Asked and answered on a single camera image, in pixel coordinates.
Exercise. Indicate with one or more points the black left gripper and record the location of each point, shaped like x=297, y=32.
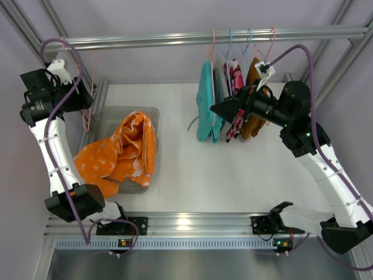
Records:
x=82, y=95

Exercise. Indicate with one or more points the aluminium frame right post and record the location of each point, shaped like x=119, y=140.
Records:
x=331, y=56

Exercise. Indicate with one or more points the aluminium hanging rail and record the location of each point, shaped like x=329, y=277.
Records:
x=220, y=37

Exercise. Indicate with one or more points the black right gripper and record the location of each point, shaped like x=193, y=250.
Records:
x=243, y=102

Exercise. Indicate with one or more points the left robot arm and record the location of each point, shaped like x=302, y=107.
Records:
x=47, y=98

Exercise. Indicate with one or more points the slotted cable duct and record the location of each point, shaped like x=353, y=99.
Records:
x=158, y=243

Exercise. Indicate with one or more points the pink hanger under teal trousers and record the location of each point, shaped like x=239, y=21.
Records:
x=212, y=73

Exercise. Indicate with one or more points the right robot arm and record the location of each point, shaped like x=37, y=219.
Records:
x=348, y=224

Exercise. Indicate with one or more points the clear plastic bin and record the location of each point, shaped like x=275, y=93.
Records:
x=106, y=121

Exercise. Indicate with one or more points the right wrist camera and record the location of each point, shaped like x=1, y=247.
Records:
x=265, y=72

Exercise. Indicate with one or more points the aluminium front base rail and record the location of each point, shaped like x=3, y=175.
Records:
x=173, y=224

